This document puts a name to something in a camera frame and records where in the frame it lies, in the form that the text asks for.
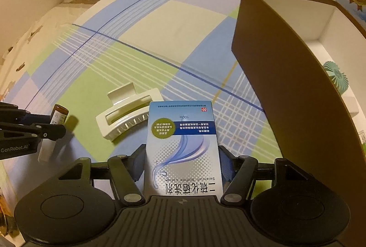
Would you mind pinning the brown spray bottle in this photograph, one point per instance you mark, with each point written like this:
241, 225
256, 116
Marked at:
55, 118

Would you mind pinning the blue and white medicine box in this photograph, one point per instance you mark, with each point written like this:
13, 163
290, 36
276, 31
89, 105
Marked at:
183, 149

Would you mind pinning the cream hair claw clip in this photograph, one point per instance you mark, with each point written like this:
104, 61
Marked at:
125, 118

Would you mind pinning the white quilted mattress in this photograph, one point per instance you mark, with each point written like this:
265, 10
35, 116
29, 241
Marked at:
34, 35

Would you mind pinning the brown cardboard storage box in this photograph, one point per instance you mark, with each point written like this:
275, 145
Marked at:
286, 98

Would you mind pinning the mint green handheld fan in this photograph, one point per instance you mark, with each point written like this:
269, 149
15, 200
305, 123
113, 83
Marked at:
337, 76

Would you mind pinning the plaid bed sheet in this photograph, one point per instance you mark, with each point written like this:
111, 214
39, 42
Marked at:
143, 49

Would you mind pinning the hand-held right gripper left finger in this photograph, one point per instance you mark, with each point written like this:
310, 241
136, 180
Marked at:
137, 161

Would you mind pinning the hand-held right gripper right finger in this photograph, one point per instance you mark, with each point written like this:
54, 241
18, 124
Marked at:
226, 162

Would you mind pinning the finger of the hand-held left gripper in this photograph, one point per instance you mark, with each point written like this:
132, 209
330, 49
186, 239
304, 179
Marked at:
14, 111
51, 131

